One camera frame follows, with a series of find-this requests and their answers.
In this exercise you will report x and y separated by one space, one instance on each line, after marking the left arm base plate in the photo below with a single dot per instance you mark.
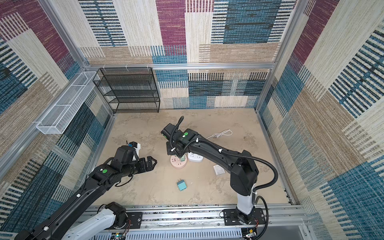
127 221

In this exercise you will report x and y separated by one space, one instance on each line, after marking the pink round power strip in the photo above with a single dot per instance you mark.
178 163

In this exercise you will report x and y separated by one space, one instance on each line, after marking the white square wall adapter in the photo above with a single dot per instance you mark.
219 170

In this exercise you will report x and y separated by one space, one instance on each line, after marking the aluminium mounting rail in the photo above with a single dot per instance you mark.
198 222

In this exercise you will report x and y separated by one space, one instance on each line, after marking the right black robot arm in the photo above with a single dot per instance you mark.
243 170

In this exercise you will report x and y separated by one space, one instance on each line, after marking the white wire mesh basket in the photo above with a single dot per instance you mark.
58 118

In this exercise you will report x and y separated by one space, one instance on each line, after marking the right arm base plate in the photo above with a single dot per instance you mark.
233 217

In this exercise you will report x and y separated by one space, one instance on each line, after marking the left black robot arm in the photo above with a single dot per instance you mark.
125 163

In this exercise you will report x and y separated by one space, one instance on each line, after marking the black wire mesh shelf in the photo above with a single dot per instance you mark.
129 90

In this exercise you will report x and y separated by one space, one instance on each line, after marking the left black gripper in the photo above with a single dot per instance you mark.
144 168

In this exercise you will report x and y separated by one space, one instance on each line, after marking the teal plug adapter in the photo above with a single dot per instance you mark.
181 185

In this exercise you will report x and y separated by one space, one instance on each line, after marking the white square power strip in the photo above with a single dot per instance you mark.
195 158

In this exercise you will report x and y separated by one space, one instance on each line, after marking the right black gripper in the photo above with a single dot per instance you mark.
170 150

